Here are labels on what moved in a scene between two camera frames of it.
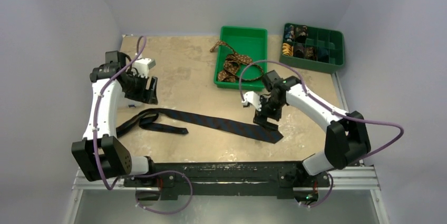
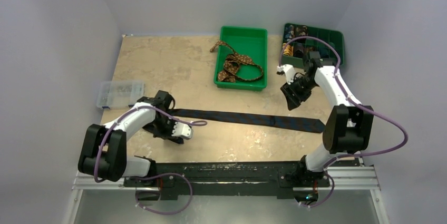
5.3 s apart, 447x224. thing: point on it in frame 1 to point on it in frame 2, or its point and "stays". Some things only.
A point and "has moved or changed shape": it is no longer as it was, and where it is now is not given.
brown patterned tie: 234,64 stays
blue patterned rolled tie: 289,32 stays
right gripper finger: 272,126 to 293,102
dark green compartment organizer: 312,48 stays
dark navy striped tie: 177,122 has moved or changed shape
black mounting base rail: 283,176 stays
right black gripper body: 266,112 to 294,92
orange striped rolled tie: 288,49 stays
